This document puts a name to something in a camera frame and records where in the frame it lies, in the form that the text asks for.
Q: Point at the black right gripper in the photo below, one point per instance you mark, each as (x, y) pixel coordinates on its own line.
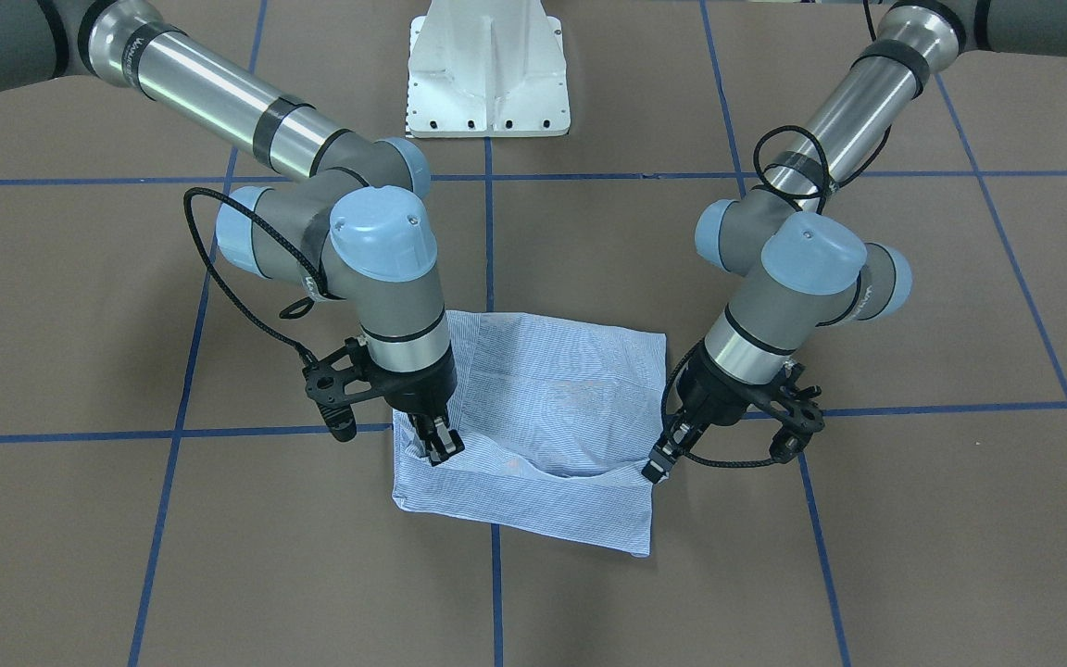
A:
(421, 393)

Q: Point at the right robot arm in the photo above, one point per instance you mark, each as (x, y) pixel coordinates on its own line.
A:
(351, 224)

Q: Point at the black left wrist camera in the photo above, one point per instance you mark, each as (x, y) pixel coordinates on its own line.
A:
(795, 408)

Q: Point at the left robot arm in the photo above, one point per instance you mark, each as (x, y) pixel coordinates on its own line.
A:
(800, 269)

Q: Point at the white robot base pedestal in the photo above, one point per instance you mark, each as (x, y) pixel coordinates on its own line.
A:
(487, 69)

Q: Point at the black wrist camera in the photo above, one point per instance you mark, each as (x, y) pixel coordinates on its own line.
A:
(338, 382)
(795, 408)

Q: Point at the blue striped button shirt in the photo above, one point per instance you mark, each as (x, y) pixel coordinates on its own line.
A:
(557, 418)

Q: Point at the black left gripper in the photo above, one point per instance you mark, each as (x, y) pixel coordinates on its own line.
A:
(706, 392)

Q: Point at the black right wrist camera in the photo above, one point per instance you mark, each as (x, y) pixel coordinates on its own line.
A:
(338, 382)

